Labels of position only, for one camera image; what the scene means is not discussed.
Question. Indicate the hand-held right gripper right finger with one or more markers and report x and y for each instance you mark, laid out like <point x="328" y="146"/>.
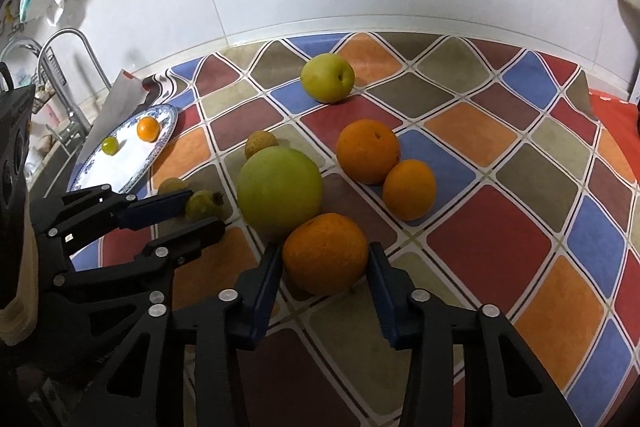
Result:
<point x="382" y="302"/>

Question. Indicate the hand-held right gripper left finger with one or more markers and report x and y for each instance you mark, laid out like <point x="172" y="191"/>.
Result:
<point x="265" y="297"/>

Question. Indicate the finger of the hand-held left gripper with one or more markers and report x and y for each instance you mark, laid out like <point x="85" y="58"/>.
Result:
<point x="155" y="209"/>
<point x="190" y="237"/>

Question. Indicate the brown longan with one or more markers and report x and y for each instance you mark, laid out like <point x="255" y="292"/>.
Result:
<point x="261" y="144"/>
<point x="172" y="184"/>

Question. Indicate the small green tomato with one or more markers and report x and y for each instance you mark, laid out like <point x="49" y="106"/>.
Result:
<point x="200" y="205"/>
<point x="110" y="146"/>

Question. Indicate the blue and white plate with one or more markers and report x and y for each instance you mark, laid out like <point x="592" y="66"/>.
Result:
<point x="127" y="157"/>

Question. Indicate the large green tomato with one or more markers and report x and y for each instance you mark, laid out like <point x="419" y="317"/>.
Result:
<point x="279" y="192"/>

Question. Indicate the large steel faucet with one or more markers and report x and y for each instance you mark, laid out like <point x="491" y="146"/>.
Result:
<point x="62" y="97"/>

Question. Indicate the small orange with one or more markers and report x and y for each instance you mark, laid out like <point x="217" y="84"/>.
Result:
<point x="148" y="129"/>

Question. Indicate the thin gooseneck faucet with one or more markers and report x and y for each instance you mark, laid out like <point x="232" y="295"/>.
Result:
<point x="65" y="32"/>

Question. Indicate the colourful checkered mat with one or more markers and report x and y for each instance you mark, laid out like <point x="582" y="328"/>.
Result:
<point x="500" y="232"/>

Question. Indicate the large orange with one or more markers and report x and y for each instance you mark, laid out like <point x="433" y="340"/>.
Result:
<point x="367" y="150"/>

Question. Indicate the yellow-green pear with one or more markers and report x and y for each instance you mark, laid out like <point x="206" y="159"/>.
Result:
<point x="327" y="77"/>

